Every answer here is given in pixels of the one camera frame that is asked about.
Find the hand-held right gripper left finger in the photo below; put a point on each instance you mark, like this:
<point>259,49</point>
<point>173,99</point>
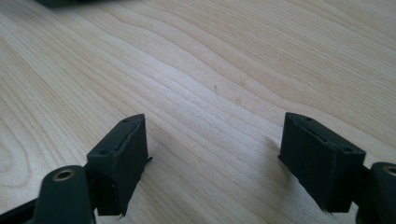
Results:
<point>121,161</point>

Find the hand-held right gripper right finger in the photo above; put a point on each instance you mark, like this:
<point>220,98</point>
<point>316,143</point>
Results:
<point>314,168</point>

